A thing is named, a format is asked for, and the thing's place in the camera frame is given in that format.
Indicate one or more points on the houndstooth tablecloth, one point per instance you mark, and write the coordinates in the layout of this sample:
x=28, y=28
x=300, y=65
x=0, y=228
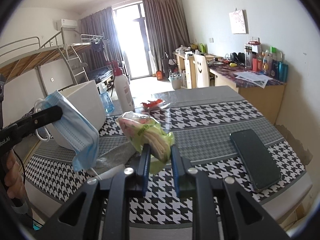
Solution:
x=212, y=120

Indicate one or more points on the black bag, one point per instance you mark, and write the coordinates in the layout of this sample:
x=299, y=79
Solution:
x=167, y=63

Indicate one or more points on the wooden chair with smiley face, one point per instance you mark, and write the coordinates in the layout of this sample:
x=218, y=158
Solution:
x=201, y=72

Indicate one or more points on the white foam box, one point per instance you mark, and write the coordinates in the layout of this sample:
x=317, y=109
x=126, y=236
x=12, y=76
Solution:
x=92, y=105

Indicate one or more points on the glass balcony door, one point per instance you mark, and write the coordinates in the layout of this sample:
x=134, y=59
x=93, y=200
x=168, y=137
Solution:
x=132, y=42

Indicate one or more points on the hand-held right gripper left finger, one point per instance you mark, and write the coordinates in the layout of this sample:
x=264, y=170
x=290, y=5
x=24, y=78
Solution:
x=146, y=170

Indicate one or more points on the metal bunk ladder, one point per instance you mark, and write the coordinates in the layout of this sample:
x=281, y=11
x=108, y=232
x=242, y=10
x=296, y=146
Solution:
x=75, y=65

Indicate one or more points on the cartoon wall picture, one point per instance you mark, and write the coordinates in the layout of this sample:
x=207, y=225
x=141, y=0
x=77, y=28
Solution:
x=238, y=22

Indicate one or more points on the metal bunk bed plaid bedding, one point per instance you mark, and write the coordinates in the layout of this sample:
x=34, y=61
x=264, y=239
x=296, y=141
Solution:
x=85, y=38

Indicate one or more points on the red snack packet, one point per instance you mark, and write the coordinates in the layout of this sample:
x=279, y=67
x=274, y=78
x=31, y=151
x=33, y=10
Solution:
x=152, y=104

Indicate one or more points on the white trash bin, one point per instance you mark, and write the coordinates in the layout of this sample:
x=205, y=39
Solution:
x=175, y=82

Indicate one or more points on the light wooden desk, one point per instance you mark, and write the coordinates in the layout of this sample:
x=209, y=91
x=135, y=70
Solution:
x=187, y=70

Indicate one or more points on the green plastic bag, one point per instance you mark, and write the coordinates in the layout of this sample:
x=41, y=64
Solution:
x=150, y=132

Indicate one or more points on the brown curtain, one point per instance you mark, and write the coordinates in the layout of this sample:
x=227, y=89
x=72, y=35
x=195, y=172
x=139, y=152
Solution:
x=165, y=30
x=100, y=35

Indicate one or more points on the blue water bottle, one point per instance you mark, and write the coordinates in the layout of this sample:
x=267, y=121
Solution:
x=107, y=103

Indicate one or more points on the printed paper sheets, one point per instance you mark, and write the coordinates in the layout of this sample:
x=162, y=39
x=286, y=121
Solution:
x=252, y=78

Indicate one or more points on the white spray bottle red nozzle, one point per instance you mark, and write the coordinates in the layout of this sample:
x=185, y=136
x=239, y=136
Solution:
x=123, y=92

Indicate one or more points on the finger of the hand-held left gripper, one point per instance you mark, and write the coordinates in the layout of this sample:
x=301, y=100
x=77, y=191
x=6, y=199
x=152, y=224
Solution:
x=40, y=121

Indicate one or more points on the dark blue plaid bedding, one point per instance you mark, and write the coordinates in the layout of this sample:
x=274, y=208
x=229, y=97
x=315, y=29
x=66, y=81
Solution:
x=100, y=73

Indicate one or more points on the orange bag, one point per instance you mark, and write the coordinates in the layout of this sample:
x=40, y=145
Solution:
x=160, y=75

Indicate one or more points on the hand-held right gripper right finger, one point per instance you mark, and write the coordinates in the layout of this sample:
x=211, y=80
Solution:
x=175, y=170

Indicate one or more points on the wooden desk patterned top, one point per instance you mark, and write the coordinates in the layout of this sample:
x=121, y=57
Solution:
x=260, y=100

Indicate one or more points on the green box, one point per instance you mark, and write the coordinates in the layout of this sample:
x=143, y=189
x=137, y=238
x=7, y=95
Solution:
x=202, y=48

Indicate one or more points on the white air conditioner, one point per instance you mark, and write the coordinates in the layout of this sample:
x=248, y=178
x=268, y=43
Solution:
x=66, y=23

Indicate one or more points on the dark green smartphone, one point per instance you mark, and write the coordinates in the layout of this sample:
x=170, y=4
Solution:
x=255, y=160

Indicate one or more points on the person's left hand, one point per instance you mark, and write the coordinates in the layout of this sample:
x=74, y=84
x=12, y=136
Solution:
x=15, y=177

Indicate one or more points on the blue face mask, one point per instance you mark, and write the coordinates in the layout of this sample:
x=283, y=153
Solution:
x=75, y=135

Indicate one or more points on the dark hanging clothes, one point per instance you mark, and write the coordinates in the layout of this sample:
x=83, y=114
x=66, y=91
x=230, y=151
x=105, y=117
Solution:
x=97, y=45

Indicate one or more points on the black headphones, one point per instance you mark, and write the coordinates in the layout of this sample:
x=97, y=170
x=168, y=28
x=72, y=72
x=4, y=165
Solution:
x=237, y=57

